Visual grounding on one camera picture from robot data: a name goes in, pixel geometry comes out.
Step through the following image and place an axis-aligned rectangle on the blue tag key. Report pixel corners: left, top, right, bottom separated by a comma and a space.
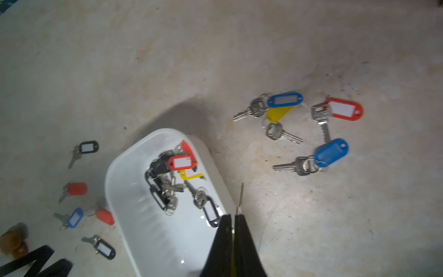
272, 138, 349, 177

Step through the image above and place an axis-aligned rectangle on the black frame tag key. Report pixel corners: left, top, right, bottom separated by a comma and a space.
81, 235, 116, 260

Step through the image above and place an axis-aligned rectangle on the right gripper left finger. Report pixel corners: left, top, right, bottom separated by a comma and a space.
200, 215, 233, 277

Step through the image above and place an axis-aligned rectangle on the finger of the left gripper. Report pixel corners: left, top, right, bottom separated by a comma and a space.
36, 259, 73, 277
1, 245, 55, 277

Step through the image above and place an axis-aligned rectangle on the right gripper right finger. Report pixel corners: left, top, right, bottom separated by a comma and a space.
234, 214, 267, 277

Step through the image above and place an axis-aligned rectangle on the black frame tag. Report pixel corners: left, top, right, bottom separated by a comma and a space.
150, 187, 170, 211

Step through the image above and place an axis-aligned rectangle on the small yellow tag in box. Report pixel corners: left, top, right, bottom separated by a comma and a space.
180, 169, 204, 181

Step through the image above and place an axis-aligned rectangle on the blue white label tag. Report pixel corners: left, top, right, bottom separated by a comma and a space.
231, 91, 304, 122

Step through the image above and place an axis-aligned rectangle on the red white tag key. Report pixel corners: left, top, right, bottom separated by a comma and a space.
311, 97, 364, 144

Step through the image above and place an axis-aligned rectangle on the black tag in box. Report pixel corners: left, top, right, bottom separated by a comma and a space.
149, 151, 174, 175

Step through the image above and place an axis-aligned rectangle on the red white label tag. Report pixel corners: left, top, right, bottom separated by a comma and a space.
167, 155, 196, 171

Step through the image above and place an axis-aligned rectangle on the black white label tag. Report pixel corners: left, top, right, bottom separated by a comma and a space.
144, 170, 162, 190

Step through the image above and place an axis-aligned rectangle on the yellow tag key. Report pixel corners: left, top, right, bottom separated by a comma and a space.
262, 107, 303, 144

